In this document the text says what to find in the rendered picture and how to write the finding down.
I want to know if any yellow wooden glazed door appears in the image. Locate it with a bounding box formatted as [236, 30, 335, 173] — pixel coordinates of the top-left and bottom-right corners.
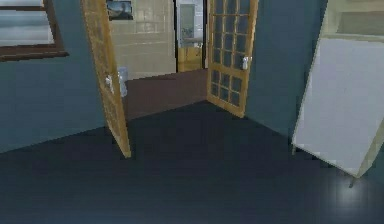
[206, 0, 260, 119]
[80, 0, 132, 159]

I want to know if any cream white cupboard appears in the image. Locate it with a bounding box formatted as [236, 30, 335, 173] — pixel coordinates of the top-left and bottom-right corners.
[291, 0, 384, 188]

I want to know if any brown framed window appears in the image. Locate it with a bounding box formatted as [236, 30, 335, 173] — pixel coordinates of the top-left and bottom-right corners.
[0, 0, 70, 63]

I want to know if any white door handle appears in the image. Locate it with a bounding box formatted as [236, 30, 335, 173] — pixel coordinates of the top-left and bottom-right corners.
[105, 75, 115, 95]
[241, 56, 253, 71]

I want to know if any dark framed wall picture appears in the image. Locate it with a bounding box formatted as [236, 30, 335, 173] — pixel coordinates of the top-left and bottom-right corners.
[105, 0, 134, 22]

